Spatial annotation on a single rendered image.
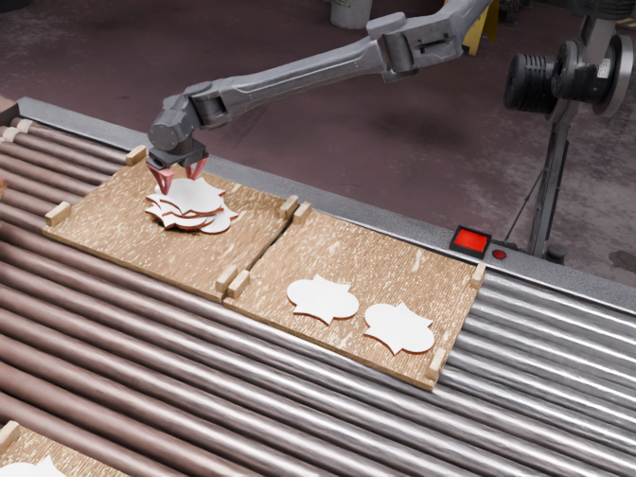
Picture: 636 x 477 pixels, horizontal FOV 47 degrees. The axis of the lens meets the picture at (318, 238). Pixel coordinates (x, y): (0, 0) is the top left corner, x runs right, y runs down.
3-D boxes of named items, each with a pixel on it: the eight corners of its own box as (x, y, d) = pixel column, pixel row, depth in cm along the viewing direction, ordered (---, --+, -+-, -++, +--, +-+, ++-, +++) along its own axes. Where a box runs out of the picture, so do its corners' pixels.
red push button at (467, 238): (459, 233, 162) (461, 228, 162) (485, 241, 161) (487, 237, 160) (452, 248, 158) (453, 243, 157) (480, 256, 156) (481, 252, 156)
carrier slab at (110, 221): (143, 157, 174) (143, 150, 173) (300, 209, 163) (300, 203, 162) (42, 235, 148) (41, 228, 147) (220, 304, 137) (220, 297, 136)
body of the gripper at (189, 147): (206, 154, 153) (207, 122, 148) (168, 171, 146) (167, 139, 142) (185, 141, 156) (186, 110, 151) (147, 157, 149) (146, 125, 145)
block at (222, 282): (230, 273, 142) (230, 261, 140) (238, 275, 141) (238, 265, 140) (214, 291, 138) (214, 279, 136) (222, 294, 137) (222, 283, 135)
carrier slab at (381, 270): (305, 213, 162) (306, 207, 161) (485, 276, 151) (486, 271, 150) (222, 307, 137) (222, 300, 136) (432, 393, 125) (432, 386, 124)
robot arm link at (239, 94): (420, 62, 137) (404, 8, 131) (420, 76, 132) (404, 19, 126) (212, 124, 148) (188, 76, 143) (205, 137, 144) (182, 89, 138)
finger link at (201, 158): (209, 185, 158) (210, 148, 152) (183, 198, 153) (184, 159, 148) (187, 171, 161) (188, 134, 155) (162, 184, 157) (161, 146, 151)
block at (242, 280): (242, 279, 141) (243, 268, 139) (251, 282, 140) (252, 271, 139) (226, 297, 136) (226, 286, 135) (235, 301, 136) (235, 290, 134)
